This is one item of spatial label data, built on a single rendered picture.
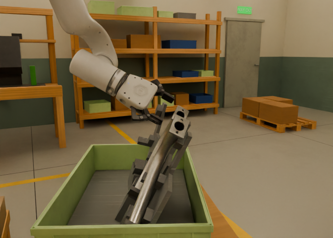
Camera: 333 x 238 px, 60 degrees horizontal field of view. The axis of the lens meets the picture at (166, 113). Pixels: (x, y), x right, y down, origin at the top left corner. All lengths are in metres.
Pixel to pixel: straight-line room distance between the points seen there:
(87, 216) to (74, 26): 0.57
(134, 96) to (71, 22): 0.27
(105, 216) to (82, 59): 0.49
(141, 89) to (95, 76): 0.14
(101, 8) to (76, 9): 4.61
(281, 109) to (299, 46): 3.24
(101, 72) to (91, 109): 4.59
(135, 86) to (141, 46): 4.80
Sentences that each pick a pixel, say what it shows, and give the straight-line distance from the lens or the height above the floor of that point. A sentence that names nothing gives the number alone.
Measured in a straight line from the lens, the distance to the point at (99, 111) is 5.50.
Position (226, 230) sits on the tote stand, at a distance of 1.02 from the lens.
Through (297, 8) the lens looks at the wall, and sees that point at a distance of 8.40.
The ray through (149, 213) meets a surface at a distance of 0.75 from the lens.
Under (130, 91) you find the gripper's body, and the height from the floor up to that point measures 1.23.
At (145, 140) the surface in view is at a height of 1.01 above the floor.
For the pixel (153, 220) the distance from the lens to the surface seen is 0.74.
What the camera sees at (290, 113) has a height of 0.33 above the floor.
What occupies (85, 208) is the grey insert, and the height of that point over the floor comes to 0.85.
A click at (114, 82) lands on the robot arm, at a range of 0.87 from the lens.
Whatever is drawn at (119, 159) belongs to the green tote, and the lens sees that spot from 1.29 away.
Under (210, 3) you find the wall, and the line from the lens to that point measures 7.09.
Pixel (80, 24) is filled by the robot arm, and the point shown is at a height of 1.43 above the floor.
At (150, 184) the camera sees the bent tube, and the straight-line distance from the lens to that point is 0.78.
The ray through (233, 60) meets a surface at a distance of 7.34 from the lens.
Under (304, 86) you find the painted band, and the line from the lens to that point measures 8.08.
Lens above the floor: 1.35
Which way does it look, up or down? 12 degrees down
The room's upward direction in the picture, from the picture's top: straight up
